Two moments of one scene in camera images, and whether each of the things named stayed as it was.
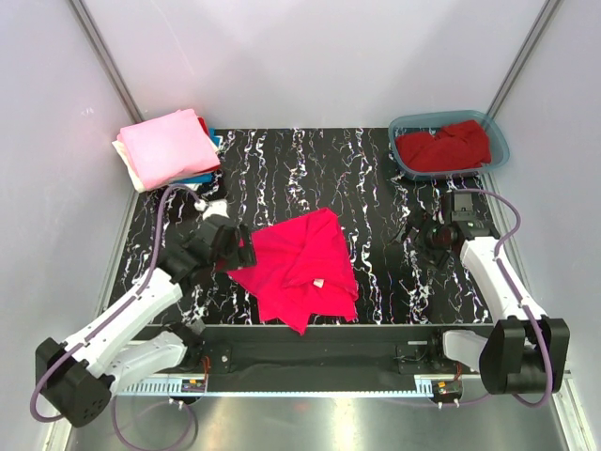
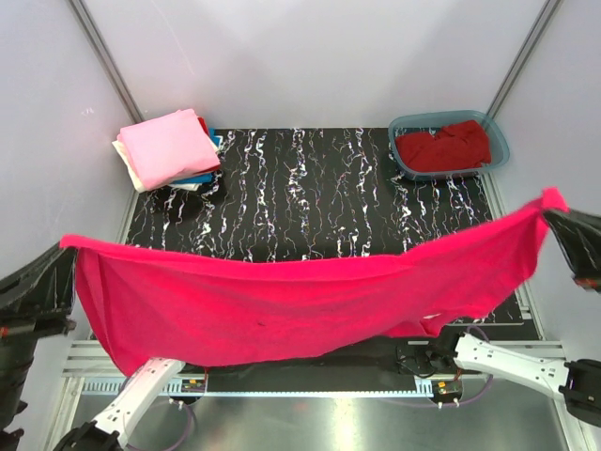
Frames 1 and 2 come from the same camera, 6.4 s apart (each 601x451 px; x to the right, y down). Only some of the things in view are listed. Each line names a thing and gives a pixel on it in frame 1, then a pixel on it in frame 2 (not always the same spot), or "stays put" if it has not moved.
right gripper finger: x=407 y=232 → x=578 y=235
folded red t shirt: x=204 y=124 stays put
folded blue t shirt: x=207 y=178 stays put
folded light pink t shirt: x=168 y=146 stays put
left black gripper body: x=227 y=259 → x=19 y=334
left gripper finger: x=246 y=233 → x=45 y=284
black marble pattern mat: x=269 y=174 stays put
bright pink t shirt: x=302 y=267 → x=145 y=310
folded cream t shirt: x=118 y=147 stays put
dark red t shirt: x=455 y=147 stays put
